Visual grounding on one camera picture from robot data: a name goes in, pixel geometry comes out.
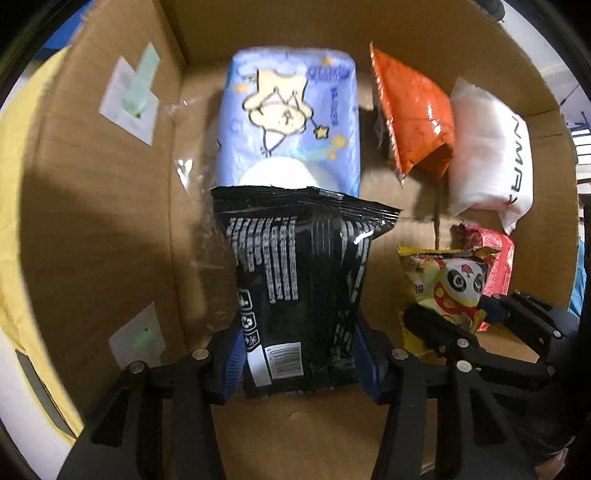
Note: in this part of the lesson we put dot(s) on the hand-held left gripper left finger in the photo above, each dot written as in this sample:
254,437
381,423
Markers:
231,364

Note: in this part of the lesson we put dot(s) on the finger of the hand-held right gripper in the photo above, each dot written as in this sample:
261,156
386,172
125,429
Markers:
535,323
438,332

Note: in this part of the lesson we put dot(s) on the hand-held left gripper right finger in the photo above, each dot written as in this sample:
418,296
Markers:
369,364

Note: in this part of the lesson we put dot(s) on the yellow panda snack packet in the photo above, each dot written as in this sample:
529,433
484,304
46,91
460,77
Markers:
443,281

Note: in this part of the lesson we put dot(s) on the red snack packet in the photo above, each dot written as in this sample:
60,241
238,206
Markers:
501,263

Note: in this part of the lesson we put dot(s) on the black snack packet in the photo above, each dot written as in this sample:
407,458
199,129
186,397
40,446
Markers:
300,277

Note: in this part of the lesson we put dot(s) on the white soft pack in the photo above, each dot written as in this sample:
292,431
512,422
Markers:
489,152

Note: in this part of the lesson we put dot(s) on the cardboard box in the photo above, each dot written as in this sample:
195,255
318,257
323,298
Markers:
106,230

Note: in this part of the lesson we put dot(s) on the orange snack packet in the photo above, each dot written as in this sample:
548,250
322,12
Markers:
411,110

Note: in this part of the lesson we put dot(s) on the blue cartoon tissue pack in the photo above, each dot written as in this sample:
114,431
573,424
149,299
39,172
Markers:
286,124

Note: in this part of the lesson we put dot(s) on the blue blanket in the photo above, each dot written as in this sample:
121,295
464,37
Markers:
578,286

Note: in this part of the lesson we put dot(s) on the black phone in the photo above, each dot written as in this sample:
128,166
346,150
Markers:
44,392

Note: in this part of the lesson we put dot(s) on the yellow table cloth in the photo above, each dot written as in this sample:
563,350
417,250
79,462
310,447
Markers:
18,230

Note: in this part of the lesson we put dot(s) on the blue foam mat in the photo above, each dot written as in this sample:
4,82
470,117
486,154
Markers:
64,27

